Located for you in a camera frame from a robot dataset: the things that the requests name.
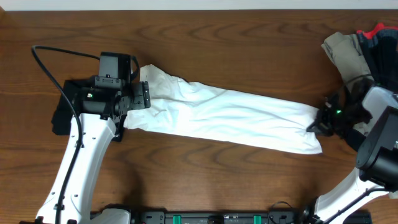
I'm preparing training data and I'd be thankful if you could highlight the red garment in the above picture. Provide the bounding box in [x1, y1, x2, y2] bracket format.
[356, 22, 397, 39]

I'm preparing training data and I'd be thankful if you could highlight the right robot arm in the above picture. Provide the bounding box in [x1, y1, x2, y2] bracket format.
[303, 86, 397, 223]

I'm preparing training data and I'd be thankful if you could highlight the grey khaki garment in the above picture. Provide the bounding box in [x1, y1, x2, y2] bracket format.
[321, 32, 398, 138]

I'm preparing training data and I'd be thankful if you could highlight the white t-shirt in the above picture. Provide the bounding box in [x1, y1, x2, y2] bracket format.
[124, 65, 322, 154]

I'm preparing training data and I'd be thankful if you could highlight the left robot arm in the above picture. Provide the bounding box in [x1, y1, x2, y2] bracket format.
[34, 80, 150, 223]

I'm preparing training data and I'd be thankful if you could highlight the dark navy garment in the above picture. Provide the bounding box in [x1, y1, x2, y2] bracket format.
[333, 27, 397, 151]

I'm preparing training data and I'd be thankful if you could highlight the folded black polo shirt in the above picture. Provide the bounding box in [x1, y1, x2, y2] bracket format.
[51, 79, 127, 143]

